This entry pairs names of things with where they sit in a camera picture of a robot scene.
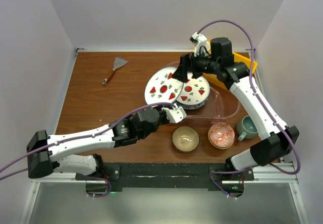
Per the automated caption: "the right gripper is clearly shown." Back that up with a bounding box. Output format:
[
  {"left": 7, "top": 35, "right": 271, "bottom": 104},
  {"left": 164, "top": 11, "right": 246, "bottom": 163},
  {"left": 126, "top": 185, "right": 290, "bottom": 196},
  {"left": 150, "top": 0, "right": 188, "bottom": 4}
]
[{"left": 172, "top": 47, "right": 220, "bottom": 83}]

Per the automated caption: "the teal rim lettered plate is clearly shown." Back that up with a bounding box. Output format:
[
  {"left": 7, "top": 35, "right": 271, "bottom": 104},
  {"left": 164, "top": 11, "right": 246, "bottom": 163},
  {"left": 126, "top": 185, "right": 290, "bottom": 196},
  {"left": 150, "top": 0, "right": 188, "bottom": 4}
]
[{"left": 176, "top": 77, "right": 211, "bottom": 108}]

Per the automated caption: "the cream black bowl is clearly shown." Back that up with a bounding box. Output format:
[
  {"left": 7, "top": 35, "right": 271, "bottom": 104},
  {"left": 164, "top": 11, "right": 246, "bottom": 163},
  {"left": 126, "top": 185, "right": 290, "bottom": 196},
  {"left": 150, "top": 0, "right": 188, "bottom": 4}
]
[{"left": 172, "top": 126, "right": 200, "bottom": 153}]

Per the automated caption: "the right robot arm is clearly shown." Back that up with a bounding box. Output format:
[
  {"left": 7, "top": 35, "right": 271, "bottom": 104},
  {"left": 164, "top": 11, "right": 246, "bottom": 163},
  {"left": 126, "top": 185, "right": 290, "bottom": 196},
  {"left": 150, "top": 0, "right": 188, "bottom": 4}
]
[{"left": 173, "top": 33, "right": 299, "bottom": 180}]

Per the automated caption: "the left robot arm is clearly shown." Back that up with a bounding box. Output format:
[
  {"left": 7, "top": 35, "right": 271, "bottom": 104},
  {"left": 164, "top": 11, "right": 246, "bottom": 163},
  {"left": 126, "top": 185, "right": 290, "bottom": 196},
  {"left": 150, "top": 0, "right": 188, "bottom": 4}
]
[{"left": 26, "top": 103, "right": 187, "bottom": 180}]

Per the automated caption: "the clear plastic bin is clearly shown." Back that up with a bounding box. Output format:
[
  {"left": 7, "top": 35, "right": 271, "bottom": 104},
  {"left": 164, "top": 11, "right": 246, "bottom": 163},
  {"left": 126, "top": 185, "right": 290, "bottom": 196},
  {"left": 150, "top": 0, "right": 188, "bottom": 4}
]
[{"left": 156, "top": 60, "right": 242, "bottom": 121}]

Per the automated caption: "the red patterned bowl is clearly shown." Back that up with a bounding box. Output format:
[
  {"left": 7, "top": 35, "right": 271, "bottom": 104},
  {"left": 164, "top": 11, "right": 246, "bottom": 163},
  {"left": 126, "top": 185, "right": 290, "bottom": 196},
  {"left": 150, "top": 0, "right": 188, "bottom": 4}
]
[{"left": 208, "top": 122, "right": 235, "bottom": 149}]

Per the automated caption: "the yellow plastic tray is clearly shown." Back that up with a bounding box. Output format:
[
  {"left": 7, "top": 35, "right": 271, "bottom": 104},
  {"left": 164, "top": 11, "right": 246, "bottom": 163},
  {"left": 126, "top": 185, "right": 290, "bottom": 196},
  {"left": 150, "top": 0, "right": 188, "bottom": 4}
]
[{"left": 201, "top": 37, "right": 253, "bottom": 90}]

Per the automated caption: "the teal ceramic mug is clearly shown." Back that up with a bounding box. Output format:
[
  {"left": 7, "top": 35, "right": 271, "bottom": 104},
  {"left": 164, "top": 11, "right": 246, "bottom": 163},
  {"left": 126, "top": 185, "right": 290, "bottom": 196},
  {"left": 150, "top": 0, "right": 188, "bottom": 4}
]
[{"left": 236, "top": 116, "right": 258, "bottom": 141}]

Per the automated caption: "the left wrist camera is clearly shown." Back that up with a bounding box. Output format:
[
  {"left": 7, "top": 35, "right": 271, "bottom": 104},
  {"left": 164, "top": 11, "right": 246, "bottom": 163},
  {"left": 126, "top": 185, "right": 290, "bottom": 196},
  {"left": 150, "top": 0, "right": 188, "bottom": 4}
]
[{"left": 162, "top": 106, "right": 187, "bottom": 124}]

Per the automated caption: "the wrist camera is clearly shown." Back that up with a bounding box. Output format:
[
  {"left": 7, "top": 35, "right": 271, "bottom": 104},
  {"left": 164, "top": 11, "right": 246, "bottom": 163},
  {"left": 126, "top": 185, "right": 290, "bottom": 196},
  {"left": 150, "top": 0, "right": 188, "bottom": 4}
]
[
  {"left": 189, "top": 32, "right": 210, "bottom": 57},
  {"left": 162, "top": 106, "right": 187, "bottom": 124}
]

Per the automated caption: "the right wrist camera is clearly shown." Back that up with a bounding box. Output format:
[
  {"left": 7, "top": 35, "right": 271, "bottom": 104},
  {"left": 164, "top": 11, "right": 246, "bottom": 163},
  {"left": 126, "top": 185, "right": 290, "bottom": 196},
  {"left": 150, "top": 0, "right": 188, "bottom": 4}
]
[{"left": 189, "top": 32, "right": 210, "bottom": 57}]

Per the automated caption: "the metal scraper wooden handle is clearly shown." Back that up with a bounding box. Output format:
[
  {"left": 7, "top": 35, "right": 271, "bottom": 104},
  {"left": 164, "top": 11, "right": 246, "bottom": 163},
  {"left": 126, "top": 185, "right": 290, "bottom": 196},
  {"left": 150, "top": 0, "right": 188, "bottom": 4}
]
[{"left": 102, "top": 57, "right": 128, "bottom": 85}]

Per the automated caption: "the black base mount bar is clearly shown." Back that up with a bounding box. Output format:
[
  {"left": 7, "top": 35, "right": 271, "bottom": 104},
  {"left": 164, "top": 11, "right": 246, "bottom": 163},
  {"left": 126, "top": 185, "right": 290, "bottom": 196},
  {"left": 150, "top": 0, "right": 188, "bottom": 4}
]
[{"left": 75, "top": 162, "right": 254, "bottom": 193}]

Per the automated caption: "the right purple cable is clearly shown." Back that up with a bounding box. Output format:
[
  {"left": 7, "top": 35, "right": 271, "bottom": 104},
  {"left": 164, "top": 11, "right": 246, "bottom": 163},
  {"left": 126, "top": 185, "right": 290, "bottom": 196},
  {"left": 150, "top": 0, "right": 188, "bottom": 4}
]
[{"left": 196, "top": 19, "right": 302, "bottom": 176}]

